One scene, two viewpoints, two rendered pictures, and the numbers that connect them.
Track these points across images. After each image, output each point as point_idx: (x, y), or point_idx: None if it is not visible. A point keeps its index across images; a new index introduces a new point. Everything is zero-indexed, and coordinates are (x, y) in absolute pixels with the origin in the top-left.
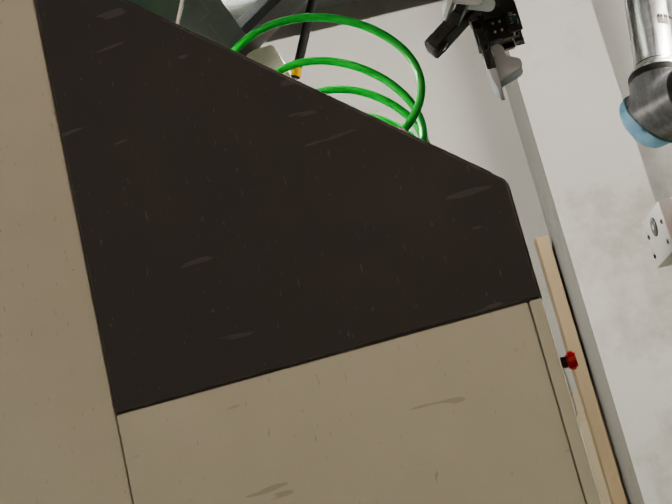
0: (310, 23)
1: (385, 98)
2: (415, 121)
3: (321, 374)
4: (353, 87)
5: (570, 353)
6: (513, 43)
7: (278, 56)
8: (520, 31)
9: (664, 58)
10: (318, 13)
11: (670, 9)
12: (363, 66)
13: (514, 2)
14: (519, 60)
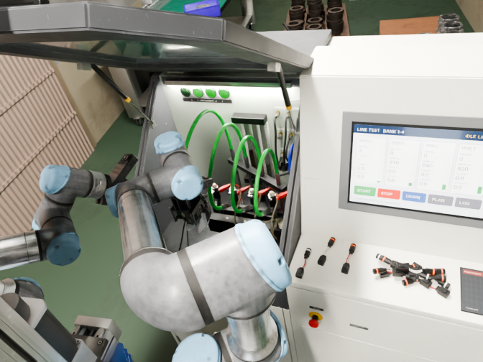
0: (281, 88)
1: (231, 173)
2: (230, 194)
3: None
4: (235, 155)
5: (309, 321)
6: (195, 220)
7: (300, 85)
8: (187, 220)
9: (228, 330)
10: (189, 130)
11: (233, 331)
12: (210, 159)
13: (170, 210)
14: (187, 228)
